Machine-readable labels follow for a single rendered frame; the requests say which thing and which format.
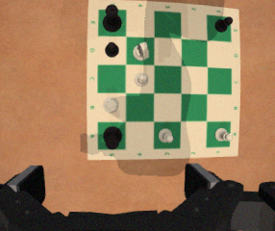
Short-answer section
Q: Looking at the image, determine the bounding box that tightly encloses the green and cream chessboard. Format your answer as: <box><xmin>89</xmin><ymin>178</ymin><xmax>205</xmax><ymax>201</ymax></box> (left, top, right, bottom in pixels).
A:
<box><xmin>87</xmin><ymin>0</ymin><xmax>240</xmax><ymax>160</ymax></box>

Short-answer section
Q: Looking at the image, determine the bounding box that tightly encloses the white rook chess piece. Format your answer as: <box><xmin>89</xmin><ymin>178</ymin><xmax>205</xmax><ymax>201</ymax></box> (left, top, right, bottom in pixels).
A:
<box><xmin>103</xmin><ymin>97</ymin><xmax>119</xmax><ymax>113</ymax></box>

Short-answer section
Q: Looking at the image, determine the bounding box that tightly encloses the white pawn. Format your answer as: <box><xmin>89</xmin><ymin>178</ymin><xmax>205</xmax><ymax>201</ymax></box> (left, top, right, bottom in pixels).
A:
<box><xmin>214</xmin><ymin>128</ymin><xmax>233</xmax><ymax>141</ymax></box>
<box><xmin>135</xmin><ymin>72</ymin><xmax>148</xmax><ymax>87</ymax></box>
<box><xmin>159</xmin><ymin>129</ymin><xmax>173</xmax><ymax>142</ymax></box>

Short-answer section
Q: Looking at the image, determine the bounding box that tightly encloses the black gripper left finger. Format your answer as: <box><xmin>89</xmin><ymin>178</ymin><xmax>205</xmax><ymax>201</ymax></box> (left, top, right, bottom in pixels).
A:
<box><xmin>0</xmin><ymin>166</ymin><xmax>80</xmax><ymax>231</ymax></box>

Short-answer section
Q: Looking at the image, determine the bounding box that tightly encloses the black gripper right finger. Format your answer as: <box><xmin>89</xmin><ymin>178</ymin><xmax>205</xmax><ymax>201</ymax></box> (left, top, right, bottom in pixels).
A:
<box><xmin>142</xmin><ymin>163</ymin><xmax>275</xmax><ymax>231</ymax></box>

